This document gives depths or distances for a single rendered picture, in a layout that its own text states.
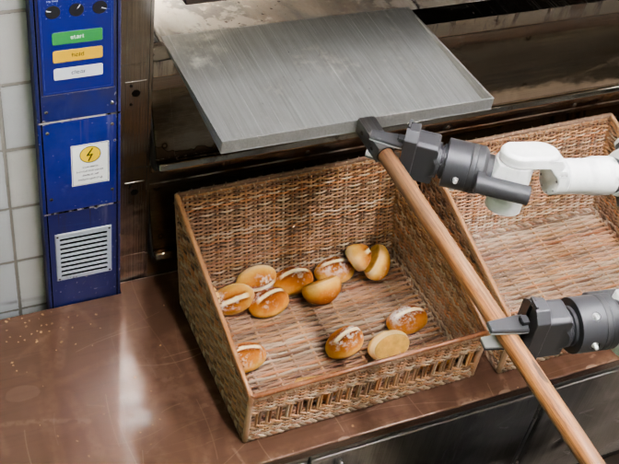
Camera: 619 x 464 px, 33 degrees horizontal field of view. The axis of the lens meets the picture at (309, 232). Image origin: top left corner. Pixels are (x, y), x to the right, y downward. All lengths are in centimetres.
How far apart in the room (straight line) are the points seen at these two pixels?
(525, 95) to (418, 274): 49
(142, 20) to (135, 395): 77
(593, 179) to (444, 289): 56
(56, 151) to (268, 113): 42
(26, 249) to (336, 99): 74
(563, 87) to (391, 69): 62
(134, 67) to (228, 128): 25
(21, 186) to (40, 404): 44
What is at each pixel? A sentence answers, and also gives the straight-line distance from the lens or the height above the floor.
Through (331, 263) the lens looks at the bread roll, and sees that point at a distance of 241.
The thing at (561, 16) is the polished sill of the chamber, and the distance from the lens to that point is 245.
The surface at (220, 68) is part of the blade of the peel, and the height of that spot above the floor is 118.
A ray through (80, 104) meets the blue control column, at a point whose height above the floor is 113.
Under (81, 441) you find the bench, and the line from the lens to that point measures 215.
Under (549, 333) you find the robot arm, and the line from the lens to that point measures 160.
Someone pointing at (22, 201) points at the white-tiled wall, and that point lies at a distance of 216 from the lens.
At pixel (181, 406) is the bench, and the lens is 219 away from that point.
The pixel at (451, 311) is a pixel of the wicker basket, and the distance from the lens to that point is 235.
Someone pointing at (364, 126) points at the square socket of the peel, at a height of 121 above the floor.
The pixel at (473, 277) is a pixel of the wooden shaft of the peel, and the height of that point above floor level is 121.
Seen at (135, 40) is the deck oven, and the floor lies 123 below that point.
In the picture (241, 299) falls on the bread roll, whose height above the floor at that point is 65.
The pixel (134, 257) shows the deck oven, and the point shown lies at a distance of 237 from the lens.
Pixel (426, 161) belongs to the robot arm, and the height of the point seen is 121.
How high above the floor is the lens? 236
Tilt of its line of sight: 44 degrees down
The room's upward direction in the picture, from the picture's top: 10 degrees clockwise
